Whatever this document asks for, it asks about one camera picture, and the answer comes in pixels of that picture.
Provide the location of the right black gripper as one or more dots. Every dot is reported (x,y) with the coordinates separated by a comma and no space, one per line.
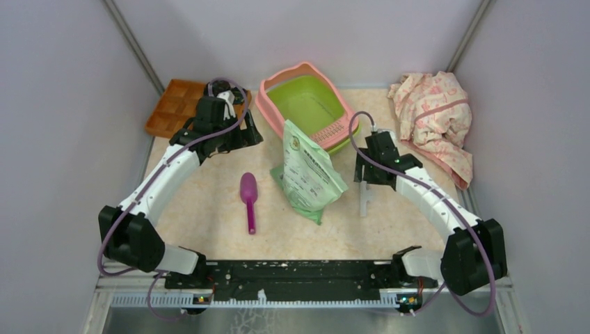
(369,177)

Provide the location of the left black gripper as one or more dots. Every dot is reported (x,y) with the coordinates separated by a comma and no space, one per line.
(244,138)

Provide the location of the purple plastic scoop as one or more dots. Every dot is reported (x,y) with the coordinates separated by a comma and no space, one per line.
(248,194)

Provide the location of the green cat litter bag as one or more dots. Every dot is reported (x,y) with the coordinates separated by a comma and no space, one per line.
(307,176)

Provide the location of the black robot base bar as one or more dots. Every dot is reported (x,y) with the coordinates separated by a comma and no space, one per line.
(297,280)

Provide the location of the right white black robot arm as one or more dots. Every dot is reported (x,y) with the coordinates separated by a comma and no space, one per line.
(474,248)

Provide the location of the green and pink litter box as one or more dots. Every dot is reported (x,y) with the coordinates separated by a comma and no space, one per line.
(306,97)

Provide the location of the black round part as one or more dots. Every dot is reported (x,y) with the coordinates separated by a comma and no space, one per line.
(218,86)

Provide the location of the orange compartment tray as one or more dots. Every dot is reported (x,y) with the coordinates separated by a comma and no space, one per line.
(176,108)

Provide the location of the cream pink printed jacket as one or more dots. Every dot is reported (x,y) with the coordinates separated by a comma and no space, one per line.
(434,118)

